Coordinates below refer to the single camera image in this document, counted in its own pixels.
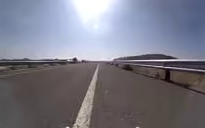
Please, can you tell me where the dark hill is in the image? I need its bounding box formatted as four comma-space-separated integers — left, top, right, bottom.
113, 53, 178, 61

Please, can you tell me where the grey asphalt road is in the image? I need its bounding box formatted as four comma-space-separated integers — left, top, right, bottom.
0, 62, 205, 128

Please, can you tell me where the metal guardrail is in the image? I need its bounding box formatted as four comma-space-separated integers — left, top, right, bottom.
110, 58, 205, 82
0, 59, 78, 70

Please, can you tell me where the white painted line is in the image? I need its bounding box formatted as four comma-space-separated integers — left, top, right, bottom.
71, 63, 101, 128

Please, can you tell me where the pale concrete verge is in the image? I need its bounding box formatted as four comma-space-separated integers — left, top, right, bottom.
115, 63, 205, 97
0, 63, 59, 75

